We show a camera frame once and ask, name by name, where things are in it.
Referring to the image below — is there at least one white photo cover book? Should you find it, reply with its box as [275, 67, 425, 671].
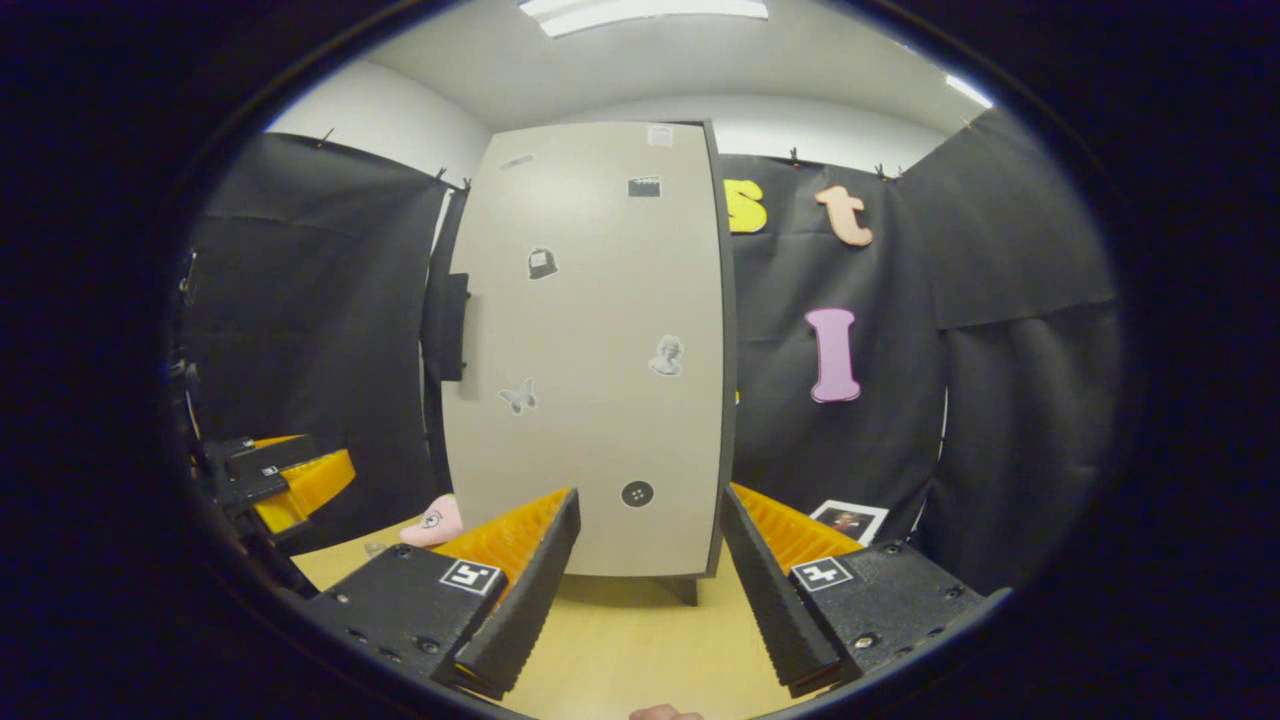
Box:
[808, 498, 890, 547]

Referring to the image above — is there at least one beige cabinet door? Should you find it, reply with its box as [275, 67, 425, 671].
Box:
[420, 120, 728, 579]

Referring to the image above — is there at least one black backdrop cloth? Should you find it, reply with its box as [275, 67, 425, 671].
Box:
[180, 105, 1121, 596]

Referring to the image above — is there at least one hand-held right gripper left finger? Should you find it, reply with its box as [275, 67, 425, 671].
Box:
[303, 487, 583, 701]

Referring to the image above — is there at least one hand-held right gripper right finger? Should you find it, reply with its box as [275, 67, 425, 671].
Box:
[718, 483, 993, 698]

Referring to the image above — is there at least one large ceiling light panel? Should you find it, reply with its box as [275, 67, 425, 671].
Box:
[520, 0, 769, 39]

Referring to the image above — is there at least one pink plush toy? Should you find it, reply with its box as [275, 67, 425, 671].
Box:
[400, 493, 466, 548]

